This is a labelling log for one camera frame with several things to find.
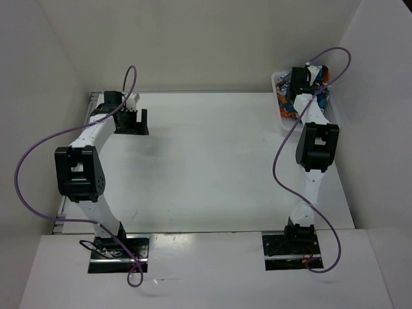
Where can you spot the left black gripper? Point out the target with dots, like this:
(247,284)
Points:
(137,128)

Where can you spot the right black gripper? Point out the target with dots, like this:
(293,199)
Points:
(308,85)

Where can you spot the colourful patterned shorts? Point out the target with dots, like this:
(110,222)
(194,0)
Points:
(282,85)

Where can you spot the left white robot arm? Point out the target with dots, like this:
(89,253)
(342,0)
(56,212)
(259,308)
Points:
(80,176)

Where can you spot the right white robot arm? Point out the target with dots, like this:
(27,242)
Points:
(315,152)

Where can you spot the white plastic basket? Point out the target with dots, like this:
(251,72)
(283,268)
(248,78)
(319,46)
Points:
(285,124)

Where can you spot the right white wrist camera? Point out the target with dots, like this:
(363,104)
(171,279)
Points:
(313,69)

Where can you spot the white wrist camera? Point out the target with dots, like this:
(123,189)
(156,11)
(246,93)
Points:
(313,69)
(131,102)

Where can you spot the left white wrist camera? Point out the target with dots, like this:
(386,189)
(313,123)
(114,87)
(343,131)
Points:
(131,102)

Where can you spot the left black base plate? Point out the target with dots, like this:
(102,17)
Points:
(116,260)

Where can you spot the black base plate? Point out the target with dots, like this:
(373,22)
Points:
(280,255)
(116,260)

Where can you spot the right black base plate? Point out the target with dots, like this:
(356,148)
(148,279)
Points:
(280,255)

